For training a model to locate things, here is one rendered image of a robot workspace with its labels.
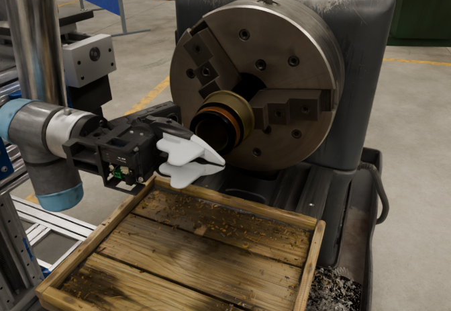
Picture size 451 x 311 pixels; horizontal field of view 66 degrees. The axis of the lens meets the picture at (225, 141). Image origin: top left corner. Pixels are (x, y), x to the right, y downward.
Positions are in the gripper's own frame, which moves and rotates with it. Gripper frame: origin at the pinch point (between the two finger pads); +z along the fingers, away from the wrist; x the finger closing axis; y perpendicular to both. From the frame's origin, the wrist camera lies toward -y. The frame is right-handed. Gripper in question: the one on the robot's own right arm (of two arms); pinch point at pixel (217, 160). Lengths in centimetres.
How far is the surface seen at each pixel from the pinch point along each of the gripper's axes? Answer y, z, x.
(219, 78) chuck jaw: -12.8, -5.4, 6.2
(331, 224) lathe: -35, 16, -37
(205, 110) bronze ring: -5.7, -4.4, 3.9
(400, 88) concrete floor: -328, 50, -107
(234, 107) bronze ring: -8.3, -1.0, 4.0
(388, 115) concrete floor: -261, 41, -108
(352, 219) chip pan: -57, 21, -54
